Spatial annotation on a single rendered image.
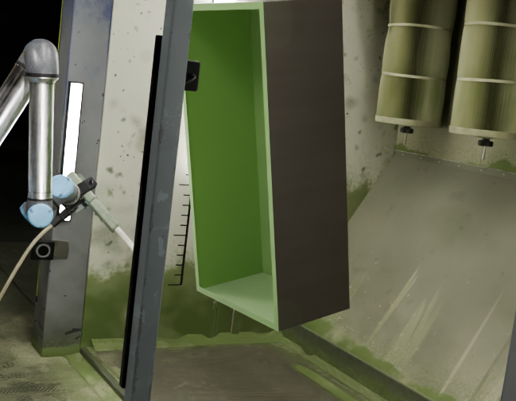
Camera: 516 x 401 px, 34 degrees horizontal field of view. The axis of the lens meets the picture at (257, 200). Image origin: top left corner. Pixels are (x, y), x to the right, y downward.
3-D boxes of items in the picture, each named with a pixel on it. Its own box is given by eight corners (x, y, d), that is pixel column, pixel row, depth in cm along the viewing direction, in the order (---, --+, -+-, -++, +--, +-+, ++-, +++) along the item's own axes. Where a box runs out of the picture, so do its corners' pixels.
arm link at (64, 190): (40, 184, 312) (62, 168, 313) (48, 191, 324) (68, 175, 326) (56, 203, 311) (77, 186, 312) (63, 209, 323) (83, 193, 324)
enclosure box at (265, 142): (262, 272, 378) (249, 0, 349) (350, 308, 329) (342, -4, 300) (196, 290, 359) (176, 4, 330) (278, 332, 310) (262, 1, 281)
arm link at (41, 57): (60, 39, 290) (56, 229, 300) (58, 40, 302) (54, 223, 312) (26, 36, 286) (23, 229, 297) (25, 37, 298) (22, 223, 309)
